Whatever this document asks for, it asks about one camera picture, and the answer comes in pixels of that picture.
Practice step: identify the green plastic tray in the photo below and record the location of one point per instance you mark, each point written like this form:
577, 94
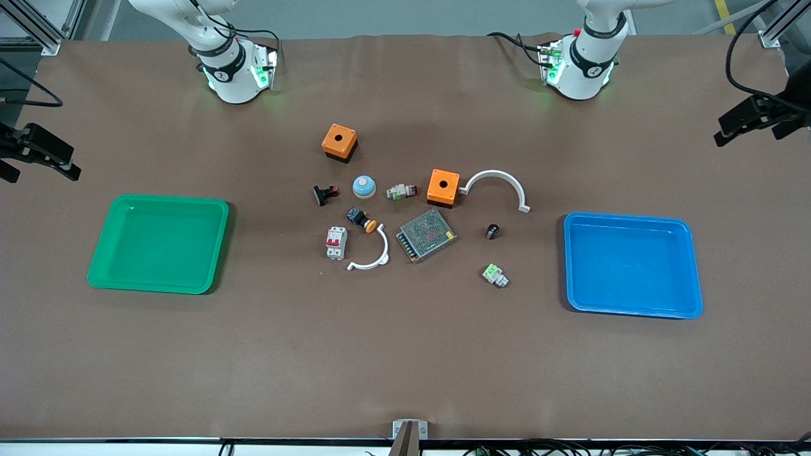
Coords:
158, 244

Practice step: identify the blue dome button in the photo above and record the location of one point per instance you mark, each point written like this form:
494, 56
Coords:
364, 187

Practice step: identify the black cylindrical capacitor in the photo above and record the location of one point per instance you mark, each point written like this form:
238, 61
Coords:
493, 232

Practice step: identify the green white push button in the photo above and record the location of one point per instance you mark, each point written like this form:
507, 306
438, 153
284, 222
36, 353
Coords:
494, 275

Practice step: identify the grey metal table bracket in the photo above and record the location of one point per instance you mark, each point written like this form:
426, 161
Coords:
410, 437

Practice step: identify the orange capped push button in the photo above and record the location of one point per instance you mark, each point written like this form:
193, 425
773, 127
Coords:
358, 217

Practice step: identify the green red indicator lamp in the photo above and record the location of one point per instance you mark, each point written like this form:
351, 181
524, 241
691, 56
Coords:
400, 191

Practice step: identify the small white curved bracket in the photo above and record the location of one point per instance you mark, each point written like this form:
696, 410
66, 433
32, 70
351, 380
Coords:
384, 250

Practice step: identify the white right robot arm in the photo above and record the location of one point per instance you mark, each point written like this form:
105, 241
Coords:
228, 76

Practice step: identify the white red circuit breaker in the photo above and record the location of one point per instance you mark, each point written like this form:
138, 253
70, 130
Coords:
336, 247

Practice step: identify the blue plastic tray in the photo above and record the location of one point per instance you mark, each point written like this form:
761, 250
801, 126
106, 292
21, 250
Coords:
633, 266

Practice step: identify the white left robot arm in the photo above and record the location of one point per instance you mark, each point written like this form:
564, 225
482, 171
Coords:
586, 69

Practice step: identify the brown table mat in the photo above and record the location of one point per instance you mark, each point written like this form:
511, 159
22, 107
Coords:
405, 354

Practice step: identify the black red switch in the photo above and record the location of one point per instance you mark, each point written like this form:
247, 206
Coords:
323, 195

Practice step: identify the aluminium frame profile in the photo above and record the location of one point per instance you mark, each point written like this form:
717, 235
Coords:
770, 35
47, 41

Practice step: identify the orange button box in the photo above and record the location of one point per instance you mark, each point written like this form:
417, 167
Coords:
329, 143
436, 191

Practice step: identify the large white curved bracket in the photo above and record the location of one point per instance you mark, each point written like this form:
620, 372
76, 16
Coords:
500, 174

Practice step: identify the metal mesh power supply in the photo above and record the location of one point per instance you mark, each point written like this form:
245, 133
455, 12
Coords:
426, 235

